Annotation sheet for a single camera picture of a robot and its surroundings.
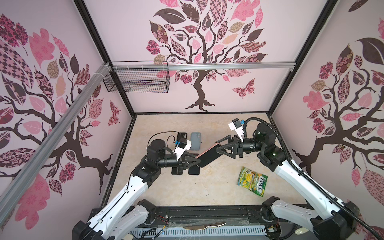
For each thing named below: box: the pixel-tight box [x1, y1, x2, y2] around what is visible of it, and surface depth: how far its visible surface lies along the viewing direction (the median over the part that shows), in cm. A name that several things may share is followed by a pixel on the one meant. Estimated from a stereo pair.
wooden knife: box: [182, 222, 227, 230], surface depth 72 cm
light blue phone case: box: [190, 132, 201, 151], surface depth 107 cm
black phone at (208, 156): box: [195, 143, 223, 168], surface depth 64 cm
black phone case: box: [177, 132, 188, 141], surface depth 109 cm
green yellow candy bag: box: [237, 166, 269, 198], surface depth 85 cm
